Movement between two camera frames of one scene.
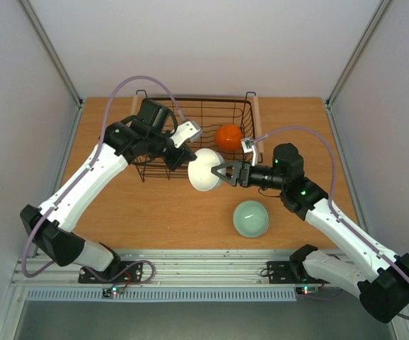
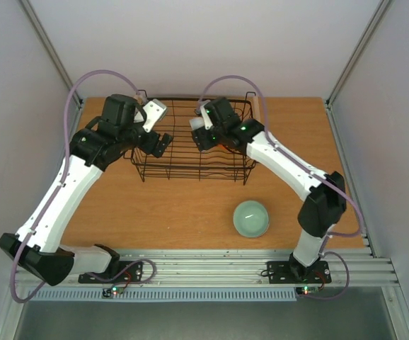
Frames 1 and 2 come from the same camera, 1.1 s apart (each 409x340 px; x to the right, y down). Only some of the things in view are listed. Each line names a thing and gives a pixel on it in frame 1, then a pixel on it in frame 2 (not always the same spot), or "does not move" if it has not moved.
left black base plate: (119, 272) does not move
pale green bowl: (251, 219) does not move
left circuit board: (113, 292) does not move
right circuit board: (307, 290) does not move
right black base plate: (281, 273) does not move
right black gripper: (242, 173) -> (202, 139)
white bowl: (199, 169) -> (197, 122)
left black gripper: (185, 155) -> (150, 146)
